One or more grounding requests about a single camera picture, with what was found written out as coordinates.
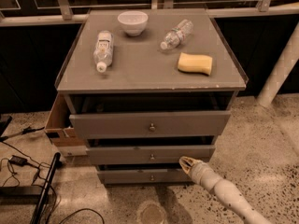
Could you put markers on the robot gripper body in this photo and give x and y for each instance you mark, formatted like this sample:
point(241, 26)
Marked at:
point(200, 170)

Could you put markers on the grey drawer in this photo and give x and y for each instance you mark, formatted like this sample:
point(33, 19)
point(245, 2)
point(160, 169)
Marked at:
point(148, 150)
point(116, 174)
point(149, 115)

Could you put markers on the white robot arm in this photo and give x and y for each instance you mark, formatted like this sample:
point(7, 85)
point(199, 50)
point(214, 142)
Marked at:
point(225, 191)

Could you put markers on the grey bottom drawer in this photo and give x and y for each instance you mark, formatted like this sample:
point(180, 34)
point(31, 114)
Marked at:
point(116, 174)

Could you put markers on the grey top drawer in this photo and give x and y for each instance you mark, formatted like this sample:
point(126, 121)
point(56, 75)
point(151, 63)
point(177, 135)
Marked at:
point(149, 115)

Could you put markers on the grey drawer cabinet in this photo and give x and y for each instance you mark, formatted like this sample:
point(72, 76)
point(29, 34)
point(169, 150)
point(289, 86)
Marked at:
point(140, 66)

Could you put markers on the yellow sponge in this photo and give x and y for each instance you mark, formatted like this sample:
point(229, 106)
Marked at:
point(195, 63)

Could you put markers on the white diagonal pillar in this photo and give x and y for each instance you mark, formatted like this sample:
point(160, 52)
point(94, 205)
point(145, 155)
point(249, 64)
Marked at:
point(286, 62)

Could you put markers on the clear bottle green label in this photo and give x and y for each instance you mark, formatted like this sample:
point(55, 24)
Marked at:
point(177, 35)

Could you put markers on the black pole stand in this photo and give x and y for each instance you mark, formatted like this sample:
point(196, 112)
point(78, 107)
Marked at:
point(45, 189)

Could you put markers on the cardboard box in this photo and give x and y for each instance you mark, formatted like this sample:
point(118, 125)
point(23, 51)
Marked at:
point(60, 131)

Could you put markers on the clear bottle white label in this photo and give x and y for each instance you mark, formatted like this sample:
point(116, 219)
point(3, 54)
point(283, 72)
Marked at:
point(103, 51)

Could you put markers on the white ceramic bowl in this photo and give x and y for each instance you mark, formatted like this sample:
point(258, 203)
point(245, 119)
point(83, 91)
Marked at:
point(133, 22)

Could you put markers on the black tool on floor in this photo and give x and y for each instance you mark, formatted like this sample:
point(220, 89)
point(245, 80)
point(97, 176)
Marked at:
point(23, 132)

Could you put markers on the black power adapter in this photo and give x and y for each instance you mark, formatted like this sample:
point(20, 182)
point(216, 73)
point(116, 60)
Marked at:
point(17, 160)

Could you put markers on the metal railing frame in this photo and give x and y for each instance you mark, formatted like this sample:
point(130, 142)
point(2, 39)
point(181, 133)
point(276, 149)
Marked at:
point(49, 12)

